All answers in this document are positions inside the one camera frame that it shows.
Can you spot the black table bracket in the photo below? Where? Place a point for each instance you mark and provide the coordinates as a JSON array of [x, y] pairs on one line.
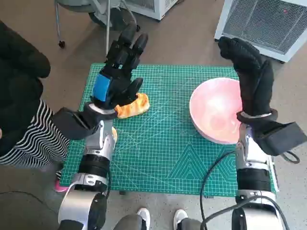
[[122, 192], [209, 197]]

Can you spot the long orange striped toy bread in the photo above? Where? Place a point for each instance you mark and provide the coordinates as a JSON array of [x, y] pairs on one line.
[[136, 107]]

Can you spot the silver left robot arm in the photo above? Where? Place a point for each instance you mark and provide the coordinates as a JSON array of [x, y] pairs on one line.
[[76, 208]]

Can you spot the large white mesh cabinet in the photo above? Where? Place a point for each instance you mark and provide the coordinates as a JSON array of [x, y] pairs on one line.
[[263, 24]]

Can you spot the round toy bread bun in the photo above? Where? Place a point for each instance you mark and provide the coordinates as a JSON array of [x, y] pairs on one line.
[[115, 135]]

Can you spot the pink bowl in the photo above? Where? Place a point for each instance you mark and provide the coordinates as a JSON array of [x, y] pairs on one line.
[[216, 107]]

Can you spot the person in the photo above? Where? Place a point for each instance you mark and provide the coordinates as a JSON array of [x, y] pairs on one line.
[[19, 95], [144, 215]]

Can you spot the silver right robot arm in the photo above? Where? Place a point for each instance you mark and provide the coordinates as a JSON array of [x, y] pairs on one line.
[[251, 177]]

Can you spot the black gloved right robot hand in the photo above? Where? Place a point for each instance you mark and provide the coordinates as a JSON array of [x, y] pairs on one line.
[[254, 79]]

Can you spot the chair with grey metal legs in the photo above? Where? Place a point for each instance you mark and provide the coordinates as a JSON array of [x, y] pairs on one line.
[[72, 3]]

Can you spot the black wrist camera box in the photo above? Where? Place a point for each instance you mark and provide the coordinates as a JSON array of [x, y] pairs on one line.
[[280, 139], [69, 124]]

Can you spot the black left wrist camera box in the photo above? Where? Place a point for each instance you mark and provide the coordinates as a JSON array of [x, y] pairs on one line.
[[69, 124]]

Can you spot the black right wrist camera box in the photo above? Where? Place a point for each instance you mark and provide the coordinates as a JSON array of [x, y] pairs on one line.
[[280, 139]]

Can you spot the green cutting mat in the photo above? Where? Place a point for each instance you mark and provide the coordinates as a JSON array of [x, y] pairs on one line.
[[156, 143]]

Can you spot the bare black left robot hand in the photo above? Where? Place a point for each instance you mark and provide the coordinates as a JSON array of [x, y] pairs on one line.
[[120, 72]]

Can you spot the small white mesh cabinet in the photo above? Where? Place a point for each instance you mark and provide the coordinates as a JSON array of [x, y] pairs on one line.
[[153, 7]]

